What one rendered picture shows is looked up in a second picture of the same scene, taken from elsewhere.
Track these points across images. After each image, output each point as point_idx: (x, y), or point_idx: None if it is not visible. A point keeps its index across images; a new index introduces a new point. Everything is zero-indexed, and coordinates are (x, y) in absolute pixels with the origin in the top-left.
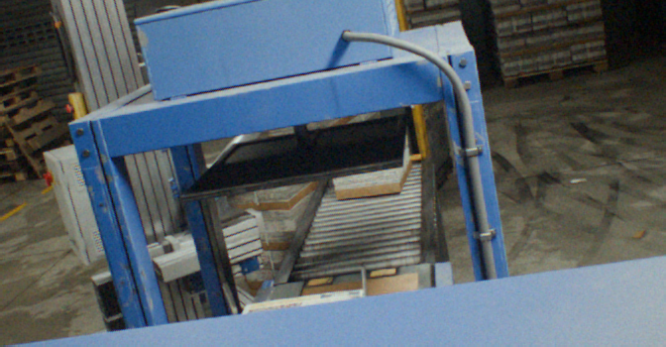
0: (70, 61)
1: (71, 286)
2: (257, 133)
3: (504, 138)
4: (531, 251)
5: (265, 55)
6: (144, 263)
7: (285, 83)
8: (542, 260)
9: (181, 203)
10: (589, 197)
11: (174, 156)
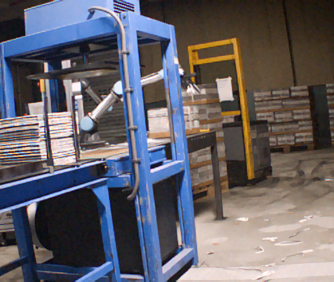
0: (42, 62)
1: None
2: (113, 99)
3: (312, 165)
4: (279, 202)
5: (63, 20)
6: (9, 103)
7: (62, 26)
8: (281, 205)
9: (81, 137)
10: (328, 185)
11: (50, 82)
